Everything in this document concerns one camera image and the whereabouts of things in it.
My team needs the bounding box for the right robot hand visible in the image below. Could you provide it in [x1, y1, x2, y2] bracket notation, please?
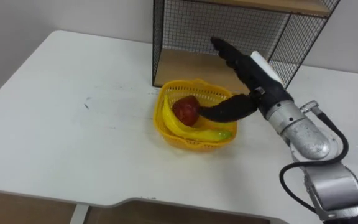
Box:
[196, 37, 294, 123]

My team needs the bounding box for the red apple soft toy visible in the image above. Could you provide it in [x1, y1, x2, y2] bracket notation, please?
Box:
[172, 95, 201, 127]

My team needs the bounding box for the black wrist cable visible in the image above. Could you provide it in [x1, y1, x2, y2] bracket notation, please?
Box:
[278, 100, 350, 215]

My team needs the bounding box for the black wire mesh shelf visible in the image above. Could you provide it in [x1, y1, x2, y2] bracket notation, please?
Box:
[151, 0, 341, 94]

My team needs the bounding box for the yellow plastic basket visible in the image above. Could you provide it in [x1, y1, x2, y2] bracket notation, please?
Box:
[152, 78, 239, 152]

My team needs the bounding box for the yellow banana soft toy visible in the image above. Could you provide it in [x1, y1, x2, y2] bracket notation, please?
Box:
[162, 94, 233, 143]

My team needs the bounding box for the white desk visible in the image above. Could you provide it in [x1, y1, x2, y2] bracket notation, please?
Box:
[0, 30, 358, 224]

